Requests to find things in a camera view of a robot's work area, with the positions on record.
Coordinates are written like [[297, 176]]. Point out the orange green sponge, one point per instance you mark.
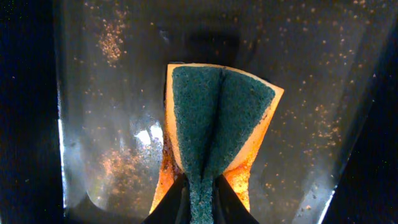
[[216, 118]]

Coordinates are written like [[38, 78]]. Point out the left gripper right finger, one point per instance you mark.
[[227, 207]]

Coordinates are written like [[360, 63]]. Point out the rectangular black tray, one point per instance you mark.
[[82, 99]]

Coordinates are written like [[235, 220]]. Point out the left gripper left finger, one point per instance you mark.
[[174, 208]]

